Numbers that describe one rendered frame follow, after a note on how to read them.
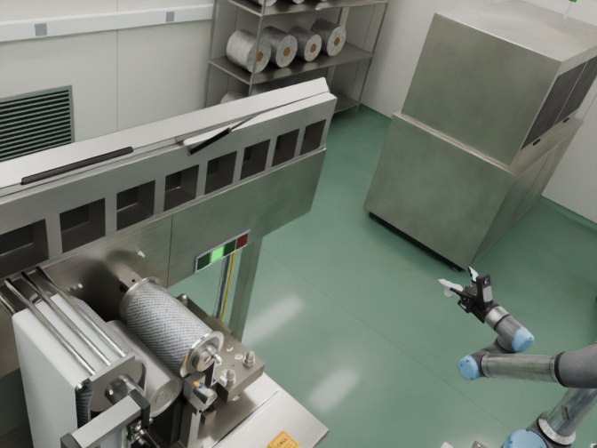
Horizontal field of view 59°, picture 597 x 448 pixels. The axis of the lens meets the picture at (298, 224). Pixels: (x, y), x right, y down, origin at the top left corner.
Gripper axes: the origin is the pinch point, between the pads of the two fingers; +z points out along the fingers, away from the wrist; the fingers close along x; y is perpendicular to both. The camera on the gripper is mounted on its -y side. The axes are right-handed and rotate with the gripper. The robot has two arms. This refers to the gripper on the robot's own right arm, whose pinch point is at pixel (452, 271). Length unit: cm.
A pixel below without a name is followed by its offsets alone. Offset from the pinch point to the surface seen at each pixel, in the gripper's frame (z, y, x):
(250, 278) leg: 70, 48, -45
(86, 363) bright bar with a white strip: -10, -39, -125
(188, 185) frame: 41, -36, -83
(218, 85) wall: 333, 90, 57
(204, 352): -4, -18, -98
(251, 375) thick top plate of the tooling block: 1, 10, -81
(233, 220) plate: 43, -16, -67
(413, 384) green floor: 22, 130, 38
